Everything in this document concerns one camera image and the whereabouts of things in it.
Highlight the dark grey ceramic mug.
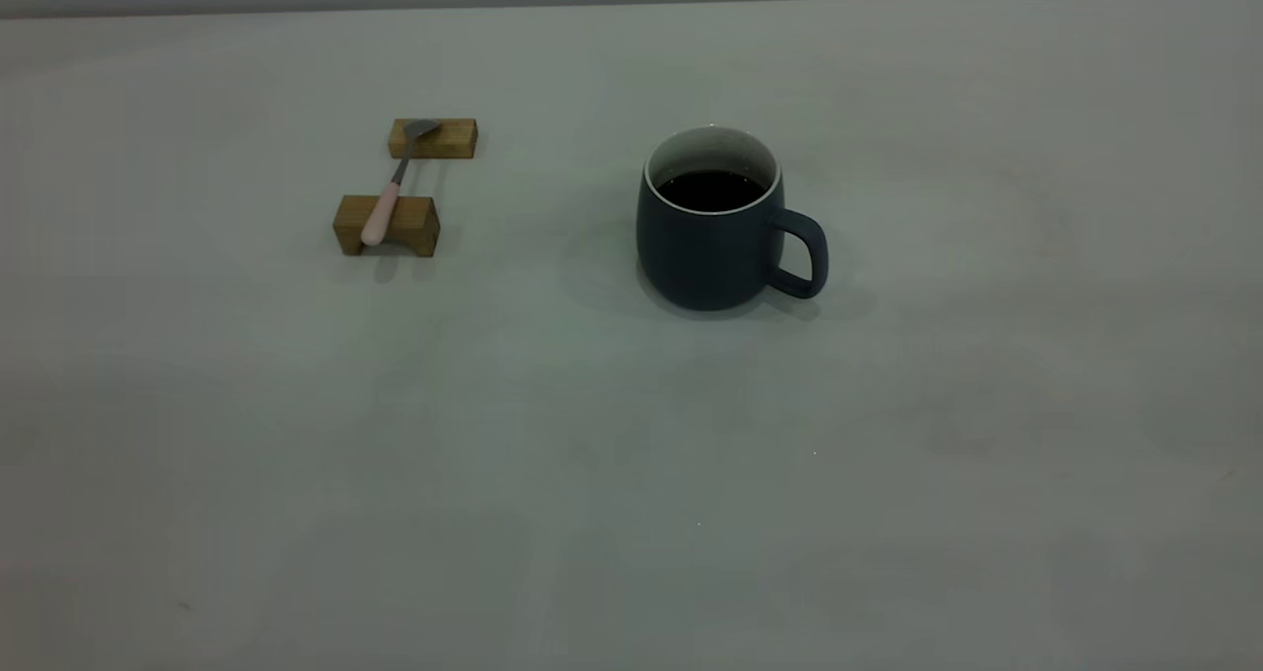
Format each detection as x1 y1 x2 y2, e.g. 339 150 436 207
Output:
635 125 830 313

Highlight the pink handled metal spoon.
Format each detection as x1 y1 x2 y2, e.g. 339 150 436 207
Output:
360 118 442 248

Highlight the dark coffee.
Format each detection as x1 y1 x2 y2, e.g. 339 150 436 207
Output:
657 169 768 214

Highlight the arched wooden block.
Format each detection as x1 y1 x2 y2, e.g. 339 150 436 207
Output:
333 194 440 258

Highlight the flat wooden block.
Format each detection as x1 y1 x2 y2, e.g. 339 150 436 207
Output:
387 117 479 160

